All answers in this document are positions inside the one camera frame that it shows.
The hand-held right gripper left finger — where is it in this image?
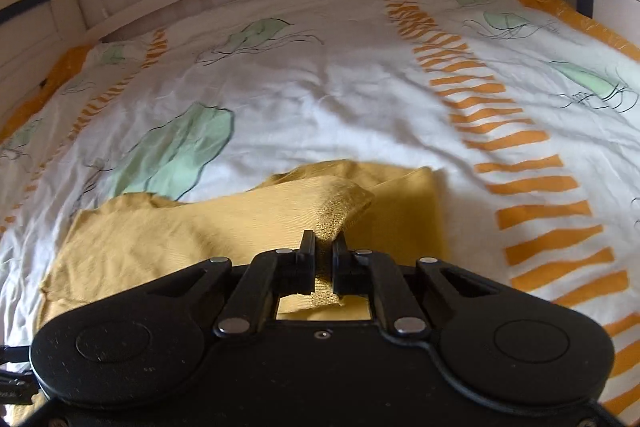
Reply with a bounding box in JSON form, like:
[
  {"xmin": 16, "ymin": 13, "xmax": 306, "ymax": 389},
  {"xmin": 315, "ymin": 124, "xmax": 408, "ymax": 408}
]
[{"xmin": 149, "ymin": 230, "xmax": 317, "ymax": 339}]

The yellow knit sweater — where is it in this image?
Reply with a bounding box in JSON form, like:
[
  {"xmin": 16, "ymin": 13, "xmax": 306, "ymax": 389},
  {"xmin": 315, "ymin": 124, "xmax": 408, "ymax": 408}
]
[{"xmin": 40, "ymin": 159, "xmax": 446, "ymax": 323}]

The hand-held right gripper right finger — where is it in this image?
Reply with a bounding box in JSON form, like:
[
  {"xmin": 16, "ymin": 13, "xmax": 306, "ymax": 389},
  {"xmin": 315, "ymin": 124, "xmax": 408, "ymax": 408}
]
[{"xmin": 333, "ymin": 236, "xmax": 502, "ymax": 338}]

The white leaf printed duvet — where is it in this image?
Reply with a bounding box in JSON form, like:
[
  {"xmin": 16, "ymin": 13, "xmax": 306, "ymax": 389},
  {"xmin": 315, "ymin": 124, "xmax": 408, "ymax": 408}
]
[{"xmin": 0, "ymin": 0, "xmax": 640, "ymax": 427}]

